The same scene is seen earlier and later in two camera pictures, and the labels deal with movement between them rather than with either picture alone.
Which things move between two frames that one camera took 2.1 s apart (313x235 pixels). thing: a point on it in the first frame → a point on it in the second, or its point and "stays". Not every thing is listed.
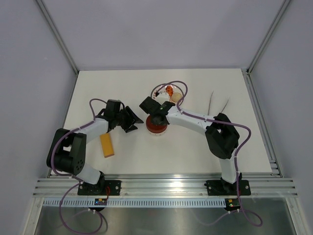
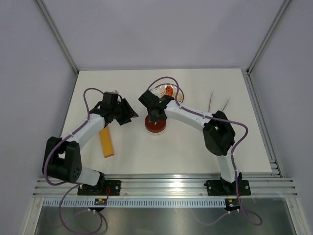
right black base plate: [220, 188] stays
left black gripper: [136, 120] → [130, 113]
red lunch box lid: [153, 128] stays
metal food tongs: [210, 102] stays
